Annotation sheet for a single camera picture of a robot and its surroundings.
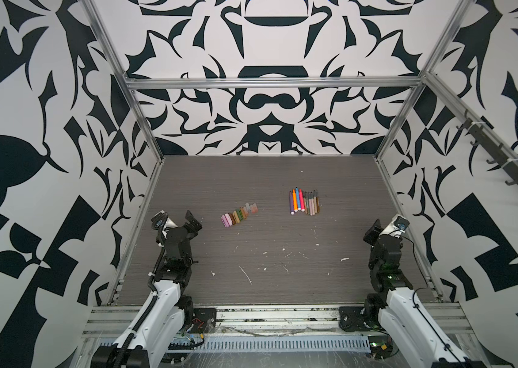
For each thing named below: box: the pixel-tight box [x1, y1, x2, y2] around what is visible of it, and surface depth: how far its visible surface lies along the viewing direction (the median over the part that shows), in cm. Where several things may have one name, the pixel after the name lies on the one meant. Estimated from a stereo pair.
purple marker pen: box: [288, 190, 296, 216], surface depth 104 cm
